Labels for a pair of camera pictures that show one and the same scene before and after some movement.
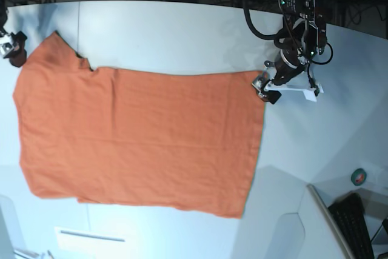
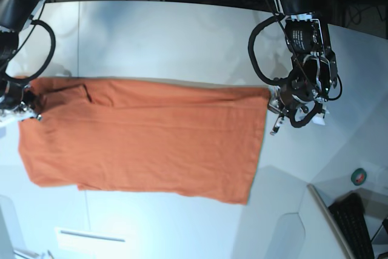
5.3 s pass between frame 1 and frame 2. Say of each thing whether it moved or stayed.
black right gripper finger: moved
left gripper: moved
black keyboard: stayed
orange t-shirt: moved
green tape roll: stayed
